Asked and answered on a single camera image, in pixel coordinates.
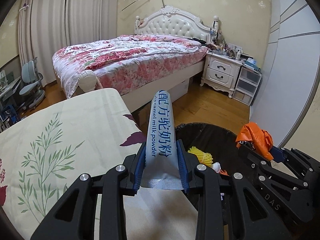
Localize black trash bin with liner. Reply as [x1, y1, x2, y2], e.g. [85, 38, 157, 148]
[175, 122, 255, 183]

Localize plastic drawer storage unit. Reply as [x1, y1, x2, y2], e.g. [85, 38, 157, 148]
[232, 65, 262, 106]

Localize white bedside nightstand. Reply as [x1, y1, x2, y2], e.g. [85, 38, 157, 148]
[200, 52, 242, 99]

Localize yellow foam fruit net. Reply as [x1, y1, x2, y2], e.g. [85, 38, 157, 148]
[188, 146, 213, 166]

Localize floral pattern tablecloth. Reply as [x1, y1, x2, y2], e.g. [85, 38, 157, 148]
[1, 88, 197, 239]

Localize white tufted headboard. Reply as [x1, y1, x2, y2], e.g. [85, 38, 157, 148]
[135, 5, 219, 44]

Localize white sliding wardrobe door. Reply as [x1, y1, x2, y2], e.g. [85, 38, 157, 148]
[250, 0, 319, 147]

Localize small red orange wrapper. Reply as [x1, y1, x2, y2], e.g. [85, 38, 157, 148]
[219, 170, 228, 176]

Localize white plastic bag ball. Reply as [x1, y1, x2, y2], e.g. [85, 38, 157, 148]
[212, 162, 221, 173]

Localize light blue desk chair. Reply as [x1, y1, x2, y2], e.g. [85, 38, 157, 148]
[19, 57, 46, 111]

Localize bed with floral quilt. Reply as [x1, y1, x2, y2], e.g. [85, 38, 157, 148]
[52, 35, 208, 112]

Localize beige curtains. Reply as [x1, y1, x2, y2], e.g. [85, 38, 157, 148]
[18, 0, 118, 86]

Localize study desk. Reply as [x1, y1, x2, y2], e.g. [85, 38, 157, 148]
[0, 77, 21, 110]

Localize milk powder sachet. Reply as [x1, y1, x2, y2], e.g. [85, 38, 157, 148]
[141, 90, 183, 190]

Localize white box under bed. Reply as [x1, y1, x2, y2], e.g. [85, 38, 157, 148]
[168, 79, 189, 102]

